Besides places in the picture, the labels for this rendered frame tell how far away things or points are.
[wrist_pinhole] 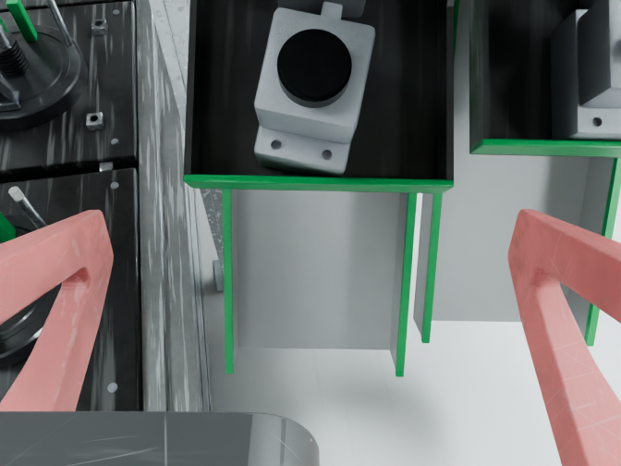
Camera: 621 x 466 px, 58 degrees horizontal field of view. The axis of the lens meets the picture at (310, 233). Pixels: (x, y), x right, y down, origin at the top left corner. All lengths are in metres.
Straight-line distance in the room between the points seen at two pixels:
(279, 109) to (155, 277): 0.32
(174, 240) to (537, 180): 0.33
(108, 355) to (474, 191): 0.33
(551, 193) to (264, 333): 0.25
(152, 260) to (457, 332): 0.32
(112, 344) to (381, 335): 0.23
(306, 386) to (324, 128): 0.39
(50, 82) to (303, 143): 0.44
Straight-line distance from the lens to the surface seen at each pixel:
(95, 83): 0.68
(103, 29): 0.73
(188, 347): 0.50
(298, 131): 0.26
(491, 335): 0.64
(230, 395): 0.59
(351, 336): 0.46
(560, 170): 0.48
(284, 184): 0.27
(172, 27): 0.35
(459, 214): 0.46
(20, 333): 0.52
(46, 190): 0.61
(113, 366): 0.50
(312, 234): 0.43
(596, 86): 0.30
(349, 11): 0.31
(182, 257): 0.54
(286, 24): 0.25
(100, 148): 0.62
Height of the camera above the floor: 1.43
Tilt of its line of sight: 60 degrees down
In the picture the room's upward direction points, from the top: 2 degrees clockwise
